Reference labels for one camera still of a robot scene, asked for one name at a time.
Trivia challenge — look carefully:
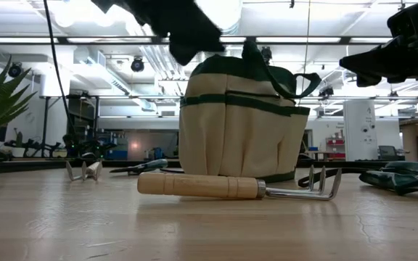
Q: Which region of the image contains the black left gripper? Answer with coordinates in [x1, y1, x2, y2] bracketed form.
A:
[91, 0, 226, 67]

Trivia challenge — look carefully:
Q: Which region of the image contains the beige and green gardening bag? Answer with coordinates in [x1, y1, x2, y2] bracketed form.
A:
[178, 39, 322, 184]

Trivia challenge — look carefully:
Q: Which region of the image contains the wooden-handled three-prong hand rake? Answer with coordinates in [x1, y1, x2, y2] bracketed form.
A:
[136, 165, 343, 202]

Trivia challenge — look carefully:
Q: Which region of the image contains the wooden-handled hand fork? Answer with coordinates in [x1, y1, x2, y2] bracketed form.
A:
[65, 159, 104, 182]

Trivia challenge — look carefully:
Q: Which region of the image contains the black ceiling spotlight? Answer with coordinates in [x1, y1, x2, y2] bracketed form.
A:
[130, 56, 146, 73]
[317, 85, 335, 99]
[7, 62, 23, 78]

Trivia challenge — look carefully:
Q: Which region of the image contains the white pillar with icons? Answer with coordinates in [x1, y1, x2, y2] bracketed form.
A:
[343, 99, 380, 162]

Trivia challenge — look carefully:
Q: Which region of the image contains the dark computer monitor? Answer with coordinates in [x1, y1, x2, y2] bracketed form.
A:
[378, 145, 398, 159]

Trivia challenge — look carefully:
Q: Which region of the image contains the red shelf unit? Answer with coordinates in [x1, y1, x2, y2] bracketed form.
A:
[325, 136, 346, 160]

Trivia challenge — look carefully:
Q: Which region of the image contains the blue storage bin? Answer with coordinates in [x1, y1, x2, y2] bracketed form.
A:
[104, 148, 128, 160]

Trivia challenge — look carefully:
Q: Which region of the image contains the black background robot station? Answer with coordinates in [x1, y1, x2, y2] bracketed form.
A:
[62, 133, 118, 160]

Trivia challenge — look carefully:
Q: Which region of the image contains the white ventilation duct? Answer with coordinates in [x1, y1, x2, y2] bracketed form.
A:
[194, 0, 245, 36]

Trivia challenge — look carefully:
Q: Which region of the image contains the black frame-mounted camera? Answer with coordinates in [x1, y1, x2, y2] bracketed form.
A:
[261, 46, 274, 65]

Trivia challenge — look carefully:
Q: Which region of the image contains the black hanging cable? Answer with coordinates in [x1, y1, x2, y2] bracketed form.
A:
[43, 0, 78, 146]

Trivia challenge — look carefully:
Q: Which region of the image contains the black metal rack frame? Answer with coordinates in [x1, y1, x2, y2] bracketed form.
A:
[40, 94, 101, 160]

